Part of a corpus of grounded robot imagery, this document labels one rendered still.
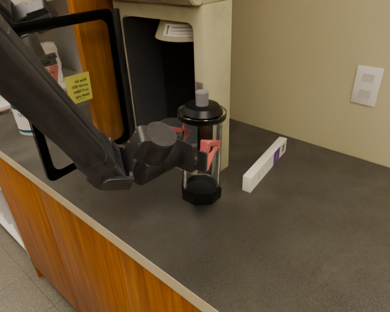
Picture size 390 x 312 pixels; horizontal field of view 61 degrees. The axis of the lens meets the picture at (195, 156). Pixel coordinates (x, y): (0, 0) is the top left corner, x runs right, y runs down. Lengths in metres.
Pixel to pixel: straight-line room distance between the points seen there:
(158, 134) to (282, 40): 0.71
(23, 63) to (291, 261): 0.61
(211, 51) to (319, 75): 0.44
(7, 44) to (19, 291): 1.81
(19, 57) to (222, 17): 0.54
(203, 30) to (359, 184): 0.60
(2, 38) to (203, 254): 0.56
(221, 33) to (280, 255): 0.53
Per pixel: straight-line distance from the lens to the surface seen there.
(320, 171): 1.06
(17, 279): 2.19
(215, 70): 0.85
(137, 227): 0.84
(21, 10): 0.95
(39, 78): 0.44
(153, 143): 0.56
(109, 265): 1.07
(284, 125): 1.26
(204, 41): 0.80
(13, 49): 0.42
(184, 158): 0.68
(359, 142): 1.18
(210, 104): 0.73
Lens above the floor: 1.50
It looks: 31 degrees down
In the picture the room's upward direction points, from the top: 2 degrees counter-clockwise
